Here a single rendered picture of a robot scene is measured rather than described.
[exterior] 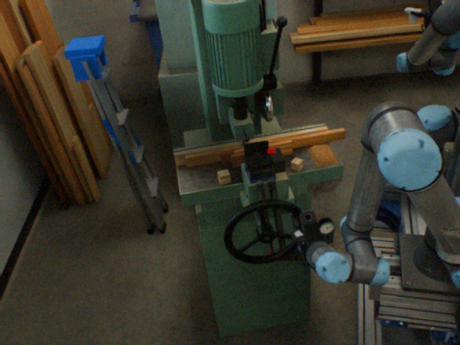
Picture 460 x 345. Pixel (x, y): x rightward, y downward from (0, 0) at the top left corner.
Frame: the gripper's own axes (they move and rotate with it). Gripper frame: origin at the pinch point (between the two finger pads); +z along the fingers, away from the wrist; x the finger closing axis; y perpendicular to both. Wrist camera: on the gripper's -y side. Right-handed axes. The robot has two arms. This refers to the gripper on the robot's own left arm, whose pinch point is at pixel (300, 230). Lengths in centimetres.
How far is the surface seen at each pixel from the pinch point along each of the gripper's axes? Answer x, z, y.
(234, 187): -17.1, 19.0, -14.8
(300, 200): 7.2, 25.0, -4.2
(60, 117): -101, 139, -56
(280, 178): -2.2, 7.9, -16.7
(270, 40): 6, 28, -65
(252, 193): -12.3, 8.8, -13.3
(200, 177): -28.2, 25.0, -20.1
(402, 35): 139, 192, -75
